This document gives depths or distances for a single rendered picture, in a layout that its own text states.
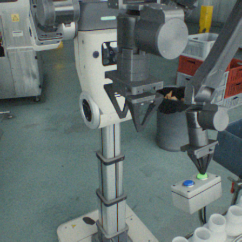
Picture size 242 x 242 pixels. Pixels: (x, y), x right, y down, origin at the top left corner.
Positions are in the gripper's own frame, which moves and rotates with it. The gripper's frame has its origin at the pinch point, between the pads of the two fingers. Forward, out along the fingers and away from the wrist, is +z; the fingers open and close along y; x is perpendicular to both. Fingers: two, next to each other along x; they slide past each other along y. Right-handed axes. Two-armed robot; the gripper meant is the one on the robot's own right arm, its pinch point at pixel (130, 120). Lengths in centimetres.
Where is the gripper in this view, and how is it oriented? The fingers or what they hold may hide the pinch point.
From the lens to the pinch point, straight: 50.2
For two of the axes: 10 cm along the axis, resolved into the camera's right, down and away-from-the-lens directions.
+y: 5.2, 4.0, -7.5
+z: -0.1, 8.8, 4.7
